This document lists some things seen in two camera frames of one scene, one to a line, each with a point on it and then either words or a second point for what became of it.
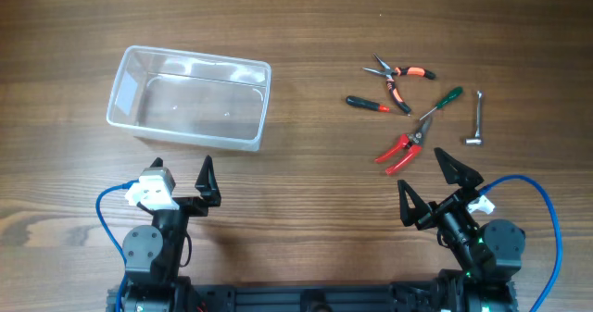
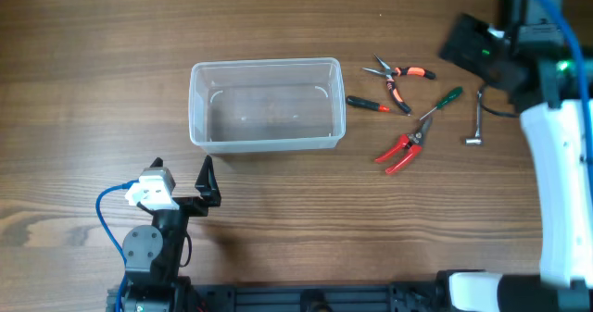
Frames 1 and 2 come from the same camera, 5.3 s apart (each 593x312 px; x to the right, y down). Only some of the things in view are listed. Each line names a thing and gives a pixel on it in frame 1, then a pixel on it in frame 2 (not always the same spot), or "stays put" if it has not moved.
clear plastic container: (191, 97) to (267, 104)
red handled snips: (411, 143) stays put
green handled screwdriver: (456, 92) stays put
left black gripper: (208, 185) stays put
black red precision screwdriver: (367, 104) stays put
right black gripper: (423, 215) to (473, 31)
